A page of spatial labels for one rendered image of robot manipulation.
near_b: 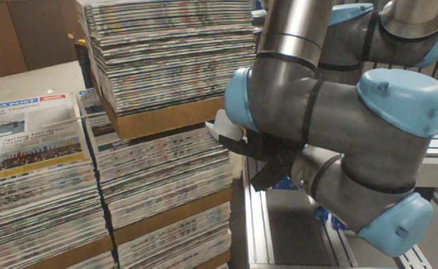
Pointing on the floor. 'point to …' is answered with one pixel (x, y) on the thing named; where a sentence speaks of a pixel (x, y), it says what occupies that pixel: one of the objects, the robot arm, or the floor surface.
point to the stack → (90, 167)
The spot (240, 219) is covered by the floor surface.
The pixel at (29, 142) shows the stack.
